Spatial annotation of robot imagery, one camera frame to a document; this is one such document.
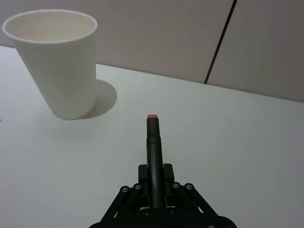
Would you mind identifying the white paper cup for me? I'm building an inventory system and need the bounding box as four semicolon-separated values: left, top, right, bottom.
1;9;98;120

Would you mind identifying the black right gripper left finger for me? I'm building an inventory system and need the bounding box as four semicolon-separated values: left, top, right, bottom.
99;163;150;225

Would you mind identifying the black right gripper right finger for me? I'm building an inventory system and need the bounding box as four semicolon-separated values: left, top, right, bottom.
162;163;219;214

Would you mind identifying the black marker pen red end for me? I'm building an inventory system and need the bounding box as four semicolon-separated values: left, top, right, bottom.
145;114;167;210

